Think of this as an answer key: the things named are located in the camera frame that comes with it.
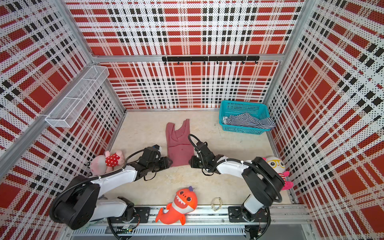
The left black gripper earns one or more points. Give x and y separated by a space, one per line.
164 163

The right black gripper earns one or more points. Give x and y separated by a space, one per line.
193 164

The maroon tank top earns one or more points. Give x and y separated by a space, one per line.
179 148

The striped black white tank top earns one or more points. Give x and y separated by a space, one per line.
246 120

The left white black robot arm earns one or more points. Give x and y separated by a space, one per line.
84 201

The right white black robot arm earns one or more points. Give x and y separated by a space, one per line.
264 183

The red shark plush toy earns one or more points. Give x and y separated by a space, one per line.
185 202

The pink plush toy red dress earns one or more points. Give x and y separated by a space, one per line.
106 163

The white plush toy yellow glasses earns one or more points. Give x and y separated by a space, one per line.
278 165

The teal plastic basket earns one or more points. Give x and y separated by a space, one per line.
228 108

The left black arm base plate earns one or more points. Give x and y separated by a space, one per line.
138 216

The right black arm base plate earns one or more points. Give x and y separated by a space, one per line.
241 215

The white wire mesh shelf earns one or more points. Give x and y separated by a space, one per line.
68 110

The aluminium front rail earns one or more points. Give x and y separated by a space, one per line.
205 221

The black wall hook rail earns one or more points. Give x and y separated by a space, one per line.
211 59

